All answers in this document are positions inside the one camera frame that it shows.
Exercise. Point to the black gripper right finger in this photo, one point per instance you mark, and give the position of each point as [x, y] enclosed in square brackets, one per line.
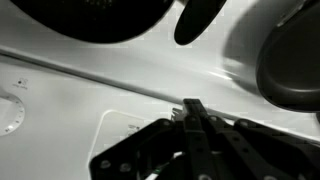
[253, 150]

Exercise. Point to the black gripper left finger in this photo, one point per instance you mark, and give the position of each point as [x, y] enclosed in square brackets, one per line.
[196, 143]

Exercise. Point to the white electric stove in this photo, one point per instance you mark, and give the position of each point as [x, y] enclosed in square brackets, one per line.
[66, 133]

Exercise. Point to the white stove knob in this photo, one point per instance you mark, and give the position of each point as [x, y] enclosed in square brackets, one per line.
[10, 115]

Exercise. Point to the large black frying pan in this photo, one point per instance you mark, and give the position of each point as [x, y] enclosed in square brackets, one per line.
[293, 66]

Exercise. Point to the black cooking pot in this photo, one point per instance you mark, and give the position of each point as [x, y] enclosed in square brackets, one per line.
[93, 20]

